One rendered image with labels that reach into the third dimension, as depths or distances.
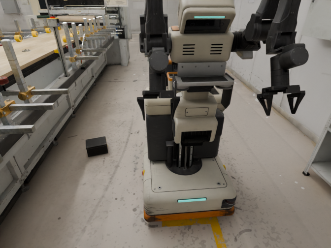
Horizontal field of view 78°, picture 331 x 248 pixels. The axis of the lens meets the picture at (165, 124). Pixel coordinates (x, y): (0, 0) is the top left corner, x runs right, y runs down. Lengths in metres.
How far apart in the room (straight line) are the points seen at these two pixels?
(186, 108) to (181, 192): 0.59
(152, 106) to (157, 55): 0.72
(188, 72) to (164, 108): 0.43
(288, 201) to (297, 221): 0.16
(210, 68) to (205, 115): 0.26
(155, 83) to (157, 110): 0.66
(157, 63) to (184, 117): 0.52
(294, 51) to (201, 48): 0.38
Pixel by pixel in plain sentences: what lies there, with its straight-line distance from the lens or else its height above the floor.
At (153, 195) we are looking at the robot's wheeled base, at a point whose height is 0.28.
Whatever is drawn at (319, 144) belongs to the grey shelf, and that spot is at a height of 0.35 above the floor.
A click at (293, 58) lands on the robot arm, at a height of 1.19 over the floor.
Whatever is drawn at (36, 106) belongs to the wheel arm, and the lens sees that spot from 1.40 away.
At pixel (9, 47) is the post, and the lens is 1.58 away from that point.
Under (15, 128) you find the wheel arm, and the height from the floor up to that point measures 0.82.
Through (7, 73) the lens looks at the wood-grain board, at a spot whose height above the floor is 0.89.
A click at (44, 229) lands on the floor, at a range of 1.77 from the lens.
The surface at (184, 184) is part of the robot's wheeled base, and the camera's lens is 1.44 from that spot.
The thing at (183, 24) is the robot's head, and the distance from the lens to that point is 0.91.
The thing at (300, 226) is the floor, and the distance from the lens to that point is 1.83.
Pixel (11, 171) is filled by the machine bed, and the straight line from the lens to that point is 1.95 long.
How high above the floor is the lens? 1.33
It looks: 30 degrees down
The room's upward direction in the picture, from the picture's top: straight up
